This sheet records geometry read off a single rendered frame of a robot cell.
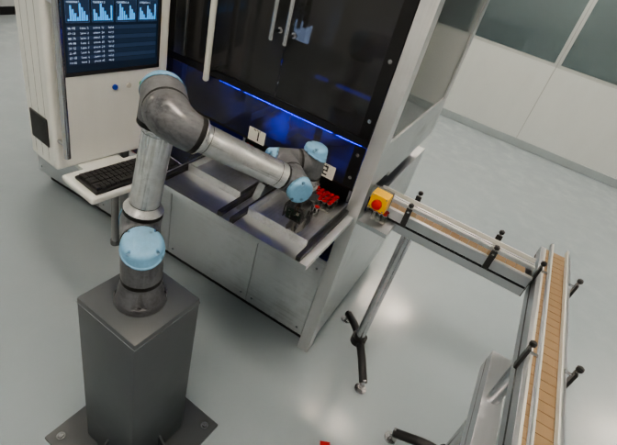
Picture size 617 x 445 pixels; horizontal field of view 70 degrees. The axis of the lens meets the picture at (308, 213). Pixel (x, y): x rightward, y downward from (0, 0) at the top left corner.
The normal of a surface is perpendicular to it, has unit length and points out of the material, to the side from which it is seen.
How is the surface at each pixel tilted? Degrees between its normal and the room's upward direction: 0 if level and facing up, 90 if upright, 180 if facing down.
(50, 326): 0
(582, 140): 90
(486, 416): 0
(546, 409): 0
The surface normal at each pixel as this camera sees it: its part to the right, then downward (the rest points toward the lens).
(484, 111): -0.48, 0.40
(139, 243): 0.28, -0.71
